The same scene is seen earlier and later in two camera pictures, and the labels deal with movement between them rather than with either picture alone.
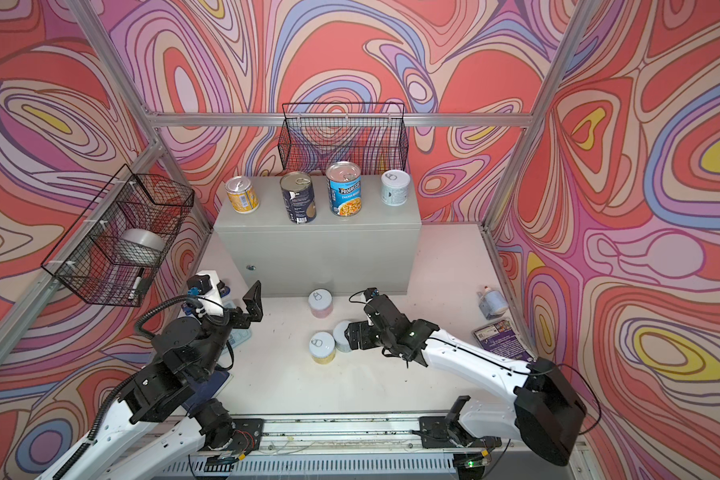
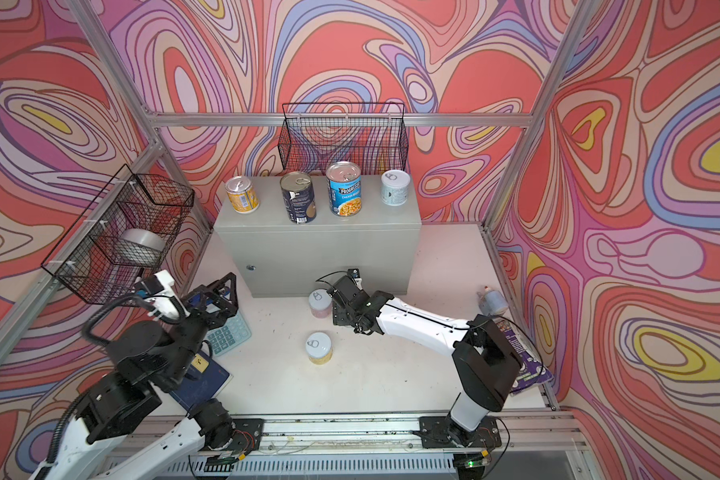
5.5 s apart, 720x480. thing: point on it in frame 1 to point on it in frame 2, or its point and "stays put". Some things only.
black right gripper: x=359 y=329 to x=339 y=315
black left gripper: x=244 y=321 to x=225 y=309
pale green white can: x=395 y=187 stays put
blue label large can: x=345 y=188 stays put
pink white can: x=320 y=302 stays put
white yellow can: x=322 y=347 stays put
